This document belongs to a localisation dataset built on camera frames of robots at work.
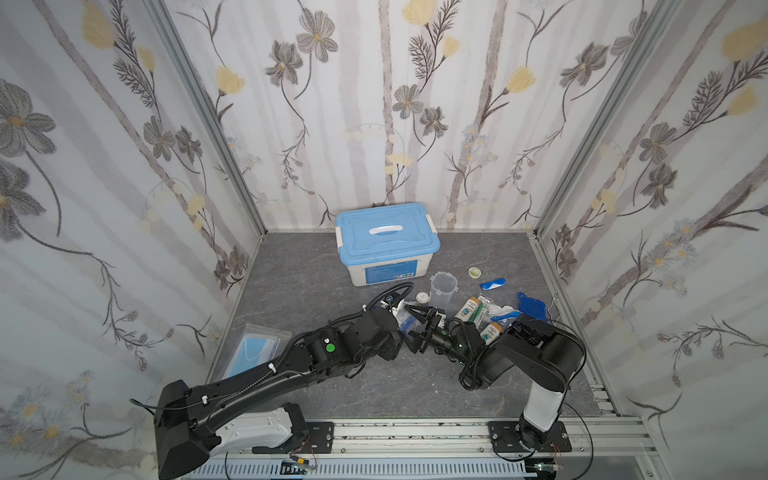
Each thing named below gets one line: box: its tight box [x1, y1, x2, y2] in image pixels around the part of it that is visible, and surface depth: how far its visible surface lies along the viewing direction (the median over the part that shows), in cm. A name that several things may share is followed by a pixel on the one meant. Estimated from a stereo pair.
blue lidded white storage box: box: [336, 204, 441, 287], surface depth 98 cm
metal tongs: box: [547, 290, 561, 323], surface depth 100 cm
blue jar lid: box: [517, 292, 548, 323], surface depth 100 cm
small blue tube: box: [480, 278, 507, 291], surface depth 106 cm
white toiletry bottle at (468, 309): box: [454, 296, 481, 322], surface depth 98 cm
